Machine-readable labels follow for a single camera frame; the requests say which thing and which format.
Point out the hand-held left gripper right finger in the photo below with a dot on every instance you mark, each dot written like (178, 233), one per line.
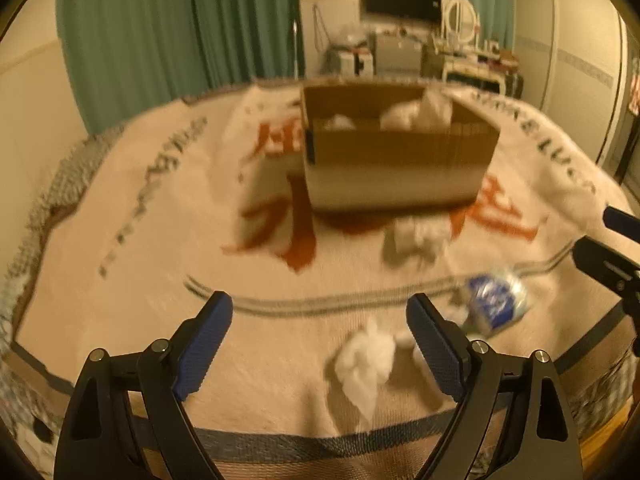
(435, 347)

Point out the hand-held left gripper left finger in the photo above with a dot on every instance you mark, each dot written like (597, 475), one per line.
(205, 345)

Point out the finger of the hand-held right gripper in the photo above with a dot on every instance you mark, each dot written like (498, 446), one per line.
(602, 262)
(620, 220)

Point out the white tissue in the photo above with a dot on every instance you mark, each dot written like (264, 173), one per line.
(340, 122)
(415, 112)
(417, 240)
(362, 365)

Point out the brown cardboard box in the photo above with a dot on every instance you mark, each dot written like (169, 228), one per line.
(400, 170)

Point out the blue tissue packet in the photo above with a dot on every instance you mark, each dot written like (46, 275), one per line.
(495, 300)

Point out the cream printed blanket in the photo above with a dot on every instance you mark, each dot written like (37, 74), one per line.
(150, 260)

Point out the white wardrobe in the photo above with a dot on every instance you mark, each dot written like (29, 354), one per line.
(570, 60)

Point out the white dresser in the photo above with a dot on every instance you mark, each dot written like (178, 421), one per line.
(472, 72)

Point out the grey patterned quilt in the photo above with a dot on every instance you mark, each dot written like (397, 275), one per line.
(45, 200)

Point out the round white mirror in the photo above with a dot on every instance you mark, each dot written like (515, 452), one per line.
(462, 17)

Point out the grey box appliance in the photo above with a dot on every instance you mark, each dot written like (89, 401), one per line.
(397, 52)

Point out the metal pole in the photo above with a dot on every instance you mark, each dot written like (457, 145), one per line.
(299, 50)

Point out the clear plastic bag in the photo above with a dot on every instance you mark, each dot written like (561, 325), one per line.
(350, 36)

